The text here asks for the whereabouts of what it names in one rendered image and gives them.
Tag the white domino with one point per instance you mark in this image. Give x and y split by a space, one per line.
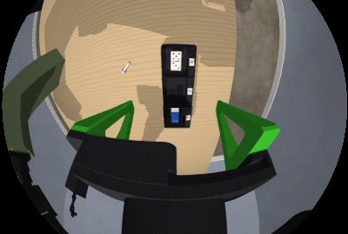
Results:
176 60

